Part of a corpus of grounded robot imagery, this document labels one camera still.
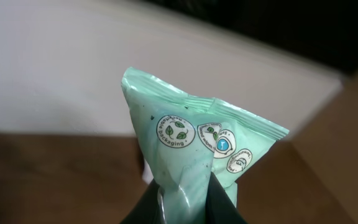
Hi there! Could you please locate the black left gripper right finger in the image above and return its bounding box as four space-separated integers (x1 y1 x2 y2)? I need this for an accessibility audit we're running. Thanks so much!
205 173 247 224

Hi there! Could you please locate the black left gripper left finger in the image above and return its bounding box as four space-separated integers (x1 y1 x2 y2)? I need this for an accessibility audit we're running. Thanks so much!
120 180 163 224

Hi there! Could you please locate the green wet wipes pack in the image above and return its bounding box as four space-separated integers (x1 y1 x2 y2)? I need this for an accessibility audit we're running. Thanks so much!
121 68 288 223

